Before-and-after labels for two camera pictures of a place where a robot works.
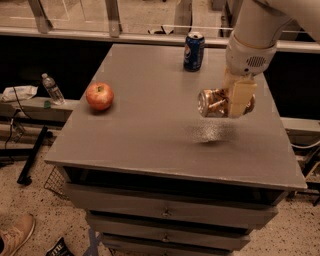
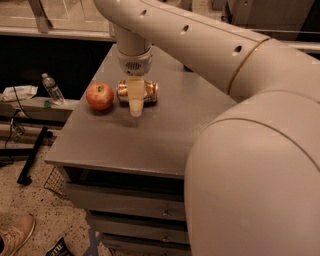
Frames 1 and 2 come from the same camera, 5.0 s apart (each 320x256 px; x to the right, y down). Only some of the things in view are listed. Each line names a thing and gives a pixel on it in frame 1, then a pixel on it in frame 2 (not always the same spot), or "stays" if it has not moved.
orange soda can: (217, 102) to (150, 91)
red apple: (99, 95) stays
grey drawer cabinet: (153, 176) stays
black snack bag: (60, 249) stays
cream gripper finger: (243, 91) to (135, 89)
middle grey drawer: (161, 233) stays
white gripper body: (247, 59) to (134, 65)
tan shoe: (15, 233) stays
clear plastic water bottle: (55, 94) stays
